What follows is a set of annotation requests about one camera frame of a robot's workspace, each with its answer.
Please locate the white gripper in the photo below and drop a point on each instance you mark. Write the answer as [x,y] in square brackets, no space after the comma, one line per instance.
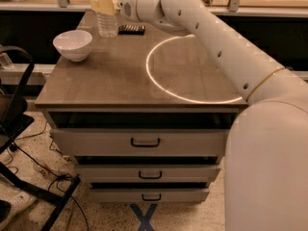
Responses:
[125,4]

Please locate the clear plastic water bottle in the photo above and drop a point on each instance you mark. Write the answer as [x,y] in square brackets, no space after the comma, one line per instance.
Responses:
[107,25]

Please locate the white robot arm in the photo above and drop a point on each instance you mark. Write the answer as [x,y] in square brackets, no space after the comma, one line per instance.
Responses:
[266,155]

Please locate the white ceramic bowl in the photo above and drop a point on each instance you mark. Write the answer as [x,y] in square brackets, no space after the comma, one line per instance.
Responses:
[75,45]

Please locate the black rectangular ridged object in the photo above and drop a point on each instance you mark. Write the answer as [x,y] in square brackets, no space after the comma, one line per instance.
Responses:
[131,29]

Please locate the grey three-drawer cabinet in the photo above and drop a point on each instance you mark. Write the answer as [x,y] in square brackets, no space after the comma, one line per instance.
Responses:
[151,82]

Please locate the top grey drawer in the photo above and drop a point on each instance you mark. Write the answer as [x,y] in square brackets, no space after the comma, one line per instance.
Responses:
[169,143]

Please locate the grey drawer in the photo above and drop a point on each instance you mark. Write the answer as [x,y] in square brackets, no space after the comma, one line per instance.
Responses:
[147,173]
[149,195]
[169,143]

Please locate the middle grey drawer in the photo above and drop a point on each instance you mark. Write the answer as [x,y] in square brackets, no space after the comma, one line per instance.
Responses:
[147,173]

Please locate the bottom grey drawer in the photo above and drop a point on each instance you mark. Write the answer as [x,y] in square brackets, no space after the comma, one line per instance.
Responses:
[149,195]

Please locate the blue tape cross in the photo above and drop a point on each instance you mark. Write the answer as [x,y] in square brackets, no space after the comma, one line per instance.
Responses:
[144,218]

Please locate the metal window rail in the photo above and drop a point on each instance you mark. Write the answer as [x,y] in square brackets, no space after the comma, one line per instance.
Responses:
[296,8]

